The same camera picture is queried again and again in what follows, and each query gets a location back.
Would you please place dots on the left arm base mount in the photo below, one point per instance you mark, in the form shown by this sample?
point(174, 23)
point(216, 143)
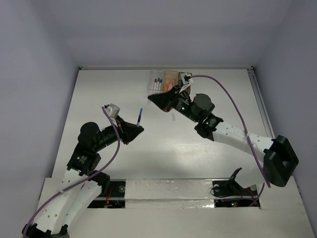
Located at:
point(112, 196)

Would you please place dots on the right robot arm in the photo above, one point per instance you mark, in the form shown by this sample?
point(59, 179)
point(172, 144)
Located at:
point(277, 159)

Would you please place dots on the blue pen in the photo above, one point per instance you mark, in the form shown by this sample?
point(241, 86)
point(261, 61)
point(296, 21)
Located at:
point(139, 117)

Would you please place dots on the orange plastic container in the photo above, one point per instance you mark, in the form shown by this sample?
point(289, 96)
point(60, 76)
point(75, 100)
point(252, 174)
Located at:
point(170, 75)

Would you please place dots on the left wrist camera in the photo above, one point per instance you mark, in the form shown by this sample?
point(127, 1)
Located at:
point(111, 110)

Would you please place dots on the clear plastic container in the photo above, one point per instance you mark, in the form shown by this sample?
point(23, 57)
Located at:
point(155, 73)

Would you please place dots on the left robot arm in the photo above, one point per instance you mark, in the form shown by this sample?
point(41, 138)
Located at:
point(81, 183)

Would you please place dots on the pink highlighter marker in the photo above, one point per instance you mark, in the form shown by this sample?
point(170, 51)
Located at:
point(170, 84)

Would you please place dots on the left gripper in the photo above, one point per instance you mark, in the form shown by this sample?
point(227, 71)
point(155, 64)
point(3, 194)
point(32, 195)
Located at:
point(127, 131)

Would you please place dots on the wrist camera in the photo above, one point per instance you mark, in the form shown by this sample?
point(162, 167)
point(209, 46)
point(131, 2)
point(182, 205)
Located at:
point(186, 80)
point(111, 110)

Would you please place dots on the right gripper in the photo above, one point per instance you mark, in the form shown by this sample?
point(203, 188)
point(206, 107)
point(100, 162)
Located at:
point(163, 99)

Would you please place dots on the teal capped white marker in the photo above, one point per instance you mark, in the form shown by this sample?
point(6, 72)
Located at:
point(157, 84)

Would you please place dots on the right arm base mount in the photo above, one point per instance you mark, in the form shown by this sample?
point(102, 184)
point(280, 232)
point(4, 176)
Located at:
point(229, 194)

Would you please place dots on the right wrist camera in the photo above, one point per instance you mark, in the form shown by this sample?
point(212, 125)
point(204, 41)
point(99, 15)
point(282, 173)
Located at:
point(186, 80)

